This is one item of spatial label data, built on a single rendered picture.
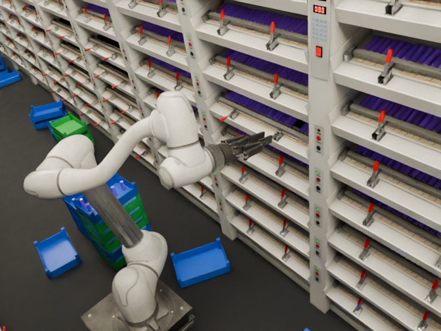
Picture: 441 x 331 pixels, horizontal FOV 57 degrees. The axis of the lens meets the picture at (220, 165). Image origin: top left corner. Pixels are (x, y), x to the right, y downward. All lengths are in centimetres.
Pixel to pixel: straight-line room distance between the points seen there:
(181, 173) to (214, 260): 129
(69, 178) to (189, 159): 46
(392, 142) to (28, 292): 218
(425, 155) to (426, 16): 39
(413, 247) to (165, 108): 94
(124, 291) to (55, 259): 111
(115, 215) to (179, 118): 70
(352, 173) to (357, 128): 19
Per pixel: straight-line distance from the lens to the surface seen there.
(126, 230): 184
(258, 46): 153
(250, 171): 206
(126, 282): 179
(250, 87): 166
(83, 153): 166
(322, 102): 139
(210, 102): 194
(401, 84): 124
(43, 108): 444
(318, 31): 130
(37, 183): 157
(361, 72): 129
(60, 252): 287
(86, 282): 262
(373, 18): 119
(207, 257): 249
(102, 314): 210
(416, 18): 114
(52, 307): 261
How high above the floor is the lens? 190
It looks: 38 degrees down
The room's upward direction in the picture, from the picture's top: 10 degrees counter-clockwise
